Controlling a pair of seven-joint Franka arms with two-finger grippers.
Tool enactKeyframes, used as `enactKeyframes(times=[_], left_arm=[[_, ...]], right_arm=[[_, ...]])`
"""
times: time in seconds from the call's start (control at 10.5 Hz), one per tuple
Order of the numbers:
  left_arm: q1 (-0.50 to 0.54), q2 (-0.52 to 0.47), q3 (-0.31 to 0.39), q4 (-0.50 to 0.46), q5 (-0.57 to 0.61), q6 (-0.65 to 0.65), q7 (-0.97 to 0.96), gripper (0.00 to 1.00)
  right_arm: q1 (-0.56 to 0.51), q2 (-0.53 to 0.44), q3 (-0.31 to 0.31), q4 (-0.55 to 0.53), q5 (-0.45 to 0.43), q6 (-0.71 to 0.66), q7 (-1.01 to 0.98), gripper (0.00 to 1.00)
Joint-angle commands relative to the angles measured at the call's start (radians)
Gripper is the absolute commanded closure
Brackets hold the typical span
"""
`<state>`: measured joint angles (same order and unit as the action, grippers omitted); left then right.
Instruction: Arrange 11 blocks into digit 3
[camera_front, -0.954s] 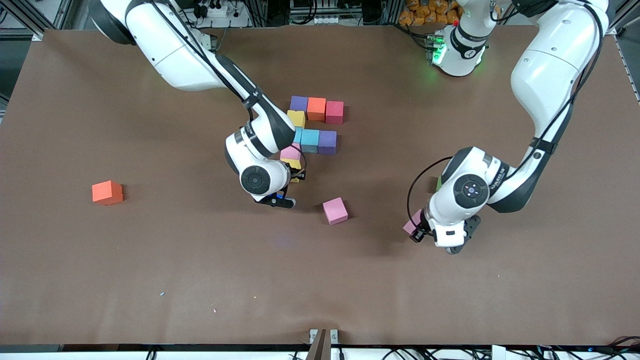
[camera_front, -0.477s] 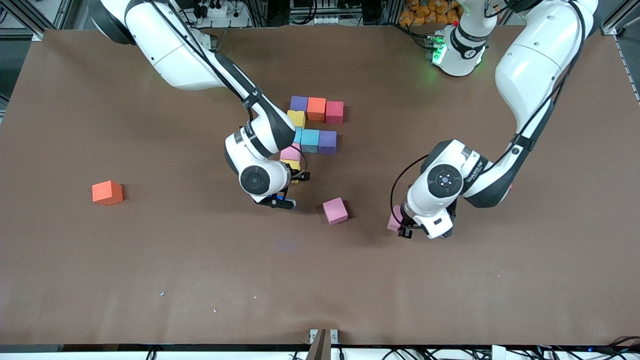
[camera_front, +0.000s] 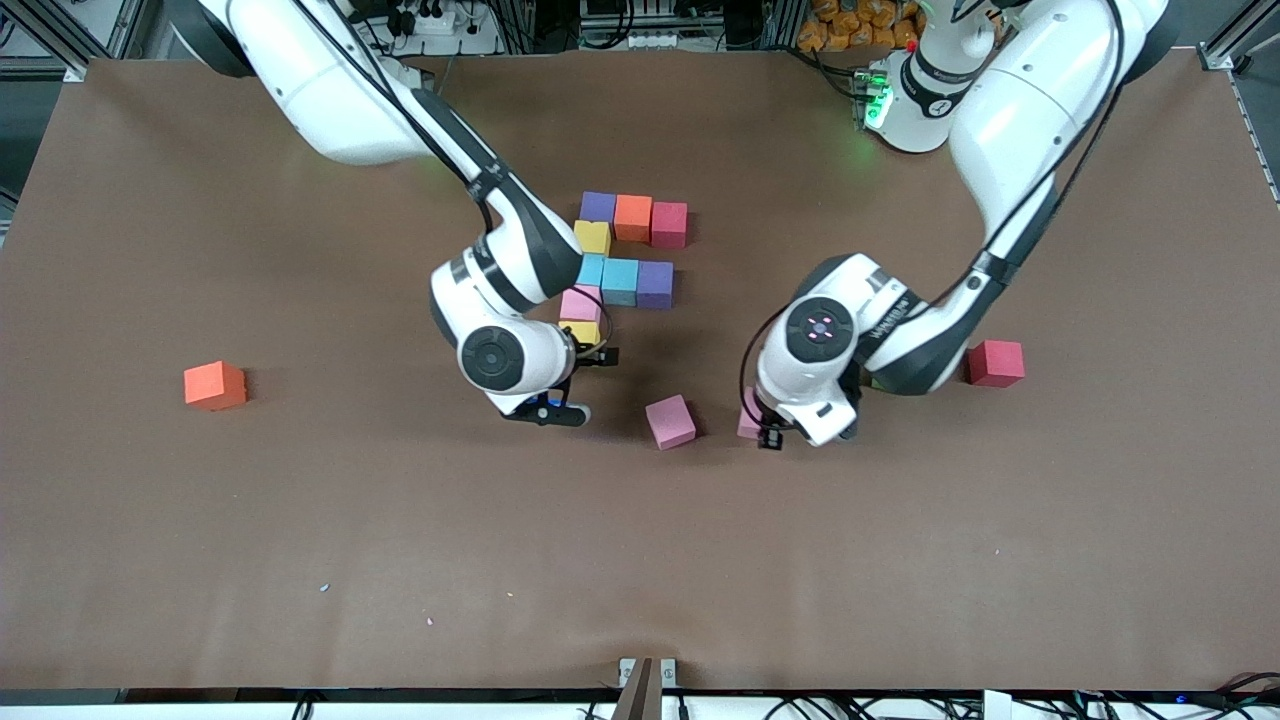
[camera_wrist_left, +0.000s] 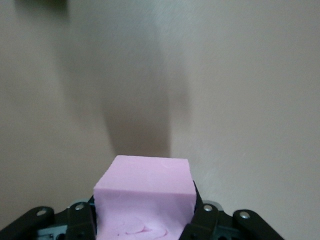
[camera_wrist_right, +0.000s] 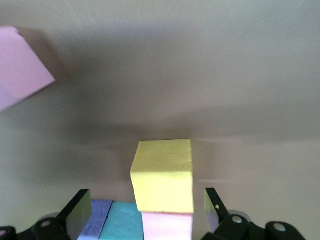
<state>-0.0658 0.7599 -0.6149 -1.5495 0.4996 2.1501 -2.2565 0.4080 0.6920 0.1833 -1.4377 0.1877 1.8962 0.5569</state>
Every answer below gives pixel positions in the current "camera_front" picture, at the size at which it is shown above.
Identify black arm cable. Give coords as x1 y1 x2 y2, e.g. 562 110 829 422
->
739 303 801 426
585 285 613 351

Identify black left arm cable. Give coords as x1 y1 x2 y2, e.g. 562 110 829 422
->
739 303 801 426

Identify red foam cube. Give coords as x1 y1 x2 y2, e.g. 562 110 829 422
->
651 201 689 250
967 340 1027 389

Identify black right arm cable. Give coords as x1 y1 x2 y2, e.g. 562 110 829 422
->
585 285 613 351

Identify bag of orange items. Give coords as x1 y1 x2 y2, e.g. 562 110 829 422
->
797 0 926 53

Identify white power strip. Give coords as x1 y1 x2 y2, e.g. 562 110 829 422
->
395 0 501 57

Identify orange foam cube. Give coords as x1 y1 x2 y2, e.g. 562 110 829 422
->
183 360 248 412
613 194 654 244

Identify grey equipment rack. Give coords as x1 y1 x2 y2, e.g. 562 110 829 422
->
578 0 731 51

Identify aluminium frame strut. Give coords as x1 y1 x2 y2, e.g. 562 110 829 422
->
1198 0 1280 208
0 0 151 83

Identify metal clamp bracket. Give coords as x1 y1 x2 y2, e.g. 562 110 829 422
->
612 656 679 720

